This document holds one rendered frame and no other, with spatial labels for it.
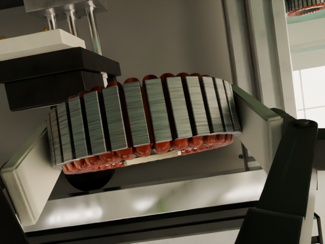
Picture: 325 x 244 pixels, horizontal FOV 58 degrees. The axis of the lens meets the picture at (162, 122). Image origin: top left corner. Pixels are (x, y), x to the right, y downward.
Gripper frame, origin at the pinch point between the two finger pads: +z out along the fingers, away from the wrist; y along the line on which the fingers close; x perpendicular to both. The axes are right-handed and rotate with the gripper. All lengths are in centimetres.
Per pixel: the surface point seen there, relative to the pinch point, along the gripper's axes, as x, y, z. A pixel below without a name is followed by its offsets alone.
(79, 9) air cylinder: 8.5, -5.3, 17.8
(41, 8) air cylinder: 9.2, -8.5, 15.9
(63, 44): 5.7, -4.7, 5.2
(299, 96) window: -206, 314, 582
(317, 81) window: -182, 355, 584
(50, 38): 6.3, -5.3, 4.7
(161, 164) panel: -14.3, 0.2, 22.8
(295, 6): 3, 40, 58
